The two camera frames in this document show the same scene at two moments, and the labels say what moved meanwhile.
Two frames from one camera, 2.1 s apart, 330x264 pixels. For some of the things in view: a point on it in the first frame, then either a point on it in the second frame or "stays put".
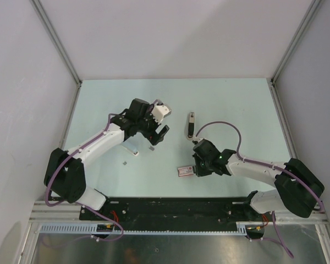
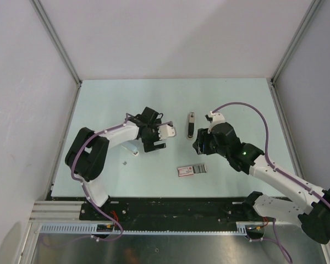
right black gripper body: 202,166 -> 210,146
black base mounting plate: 172,210 stays put
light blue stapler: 131,147 stays put
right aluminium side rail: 281,117 stays put
